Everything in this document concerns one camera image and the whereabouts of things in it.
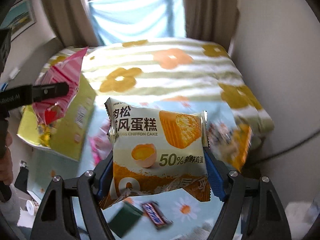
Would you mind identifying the pink striped snack bag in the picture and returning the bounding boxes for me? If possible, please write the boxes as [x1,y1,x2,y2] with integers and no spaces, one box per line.
[32,46,89,147]

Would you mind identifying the dark green packet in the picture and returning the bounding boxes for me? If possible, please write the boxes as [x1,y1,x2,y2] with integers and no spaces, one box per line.
[108,202,143,238]

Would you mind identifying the pink white snack bag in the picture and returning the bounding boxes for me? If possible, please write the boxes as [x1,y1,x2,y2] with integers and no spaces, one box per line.
[89,119,112,166]

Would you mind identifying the dark brown noodle bag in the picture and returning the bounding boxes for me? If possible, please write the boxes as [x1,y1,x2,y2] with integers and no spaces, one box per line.
[207,122,252,172]

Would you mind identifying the snickers bar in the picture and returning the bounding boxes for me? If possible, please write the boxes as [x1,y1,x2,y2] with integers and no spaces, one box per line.
[141,201,173,230]

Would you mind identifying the chiffon cake packet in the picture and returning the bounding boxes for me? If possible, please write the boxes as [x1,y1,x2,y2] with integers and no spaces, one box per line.
[100,98,210,209]

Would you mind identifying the person left hand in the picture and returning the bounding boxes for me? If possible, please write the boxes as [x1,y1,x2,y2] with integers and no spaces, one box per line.
[0,132,14,185]

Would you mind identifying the grey bed headboard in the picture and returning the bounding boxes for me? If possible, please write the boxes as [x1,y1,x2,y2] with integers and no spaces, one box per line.
[1,37,63,90]

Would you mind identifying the white item on headboard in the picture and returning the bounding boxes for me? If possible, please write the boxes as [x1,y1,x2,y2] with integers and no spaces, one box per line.
[9,67,20,80]

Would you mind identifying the yellow-green cardboard box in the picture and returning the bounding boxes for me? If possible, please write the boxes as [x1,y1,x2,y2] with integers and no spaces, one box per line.
[17,75,96,161]

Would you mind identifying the black clothes rack pole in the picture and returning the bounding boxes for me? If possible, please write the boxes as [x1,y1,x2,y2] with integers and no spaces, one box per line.
[251,134,319,166]

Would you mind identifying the light blue daisy tablecloth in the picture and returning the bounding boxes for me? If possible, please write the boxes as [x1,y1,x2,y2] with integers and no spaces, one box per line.
[27,97,243,240]

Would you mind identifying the framed town picture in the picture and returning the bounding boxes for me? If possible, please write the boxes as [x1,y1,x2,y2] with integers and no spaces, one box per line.
[1,0,36,41]

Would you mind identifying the left brown curtain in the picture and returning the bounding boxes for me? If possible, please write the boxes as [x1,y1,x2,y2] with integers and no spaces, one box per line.
[41,0,101,47]

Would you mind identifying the brown curtain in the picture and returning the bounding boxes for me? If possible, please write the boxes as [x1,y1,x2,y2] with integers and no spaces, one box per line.
[41,0,101,47]
[184,0,239,49]

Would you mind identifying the light blue window cloth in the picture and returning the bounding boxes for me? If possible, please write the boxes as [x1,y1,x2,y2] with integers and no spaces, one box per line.
[89,0,186,45]

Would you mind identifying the floral striped quilt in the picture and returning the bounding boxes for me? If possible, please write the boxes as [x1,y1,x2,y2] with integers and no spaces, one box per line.
[42,36,275,151]

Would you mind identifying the right brown curtain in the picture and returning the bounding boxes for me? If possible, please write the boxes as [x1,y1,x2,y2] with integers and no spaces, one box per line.
[184,0,239,49]

